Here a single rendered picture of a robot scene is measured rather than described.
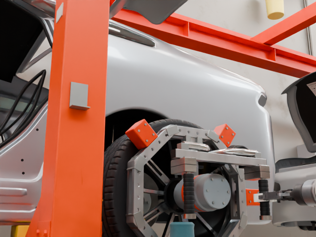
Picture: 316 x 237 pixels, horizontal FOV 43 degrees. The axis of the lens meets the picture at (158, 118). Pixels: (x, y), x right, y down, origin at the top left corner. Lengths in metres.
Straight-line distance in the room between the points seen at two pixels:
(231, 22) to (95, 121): 6.91
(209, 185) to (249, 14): 7.26
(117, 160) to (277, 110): 6.84
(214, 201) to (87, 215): 0.47
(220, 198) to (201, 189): 0.08
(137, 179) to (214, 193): 0.28
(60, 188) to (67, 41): 0.49
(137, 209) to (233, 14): 6.99
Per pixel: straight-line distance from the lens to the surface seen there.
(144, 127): 1.53
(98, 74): 1.40
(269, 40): 5.83
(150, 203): 2.06
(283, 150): 8.12
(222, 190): 1.51
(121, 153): 1.56
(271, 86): 8.29
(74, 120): 1.32
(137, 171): 1.49
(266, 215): 1.54
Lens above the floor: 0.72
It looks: 15 degrees up
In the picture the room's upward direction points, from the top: straight up
